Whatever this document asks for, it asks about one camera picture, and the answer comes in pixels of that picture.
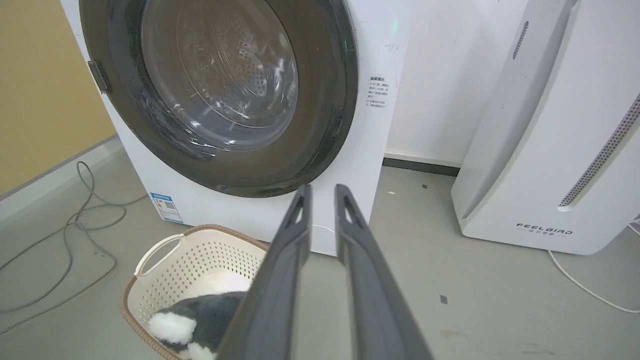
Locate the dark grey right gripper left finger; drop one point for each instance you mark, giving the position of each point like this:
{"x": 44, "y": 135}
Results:
{"x": 272, "y": 300}

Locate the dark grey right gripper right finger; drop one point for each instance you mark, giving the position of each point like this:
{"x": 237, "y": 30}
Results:
{"x": 375, "y": 300}

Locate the white front-load washing machine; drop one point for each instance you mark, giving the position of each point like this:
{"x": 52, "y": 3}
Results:
{"x": 370, "y": 100}

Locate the dark round washing machine door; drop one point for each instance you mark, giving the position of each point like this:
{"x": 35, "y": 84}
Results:
{"x": 220, "y": 95}

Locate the grey and white plush toy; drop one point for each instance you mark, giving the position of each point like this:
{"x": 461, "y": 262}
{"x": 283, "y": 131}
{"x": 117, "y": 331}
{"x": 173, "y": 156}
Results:
{"x": 200, "y": 320}

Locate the cream perforated laundry basket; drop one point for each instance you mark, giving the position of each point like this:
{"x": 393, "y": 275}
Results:
{"x": 195, "y": 260}

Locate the blue energy label sticker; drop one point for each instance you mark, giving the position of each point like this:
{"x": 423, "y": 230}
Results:
{"x": 166, "y": 207}

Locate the white Feelbird air purifier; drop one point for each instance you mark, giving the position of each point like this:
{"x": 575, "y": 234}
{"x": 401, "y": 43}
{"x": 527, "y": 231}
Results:
{"x": 550, "y": 125}

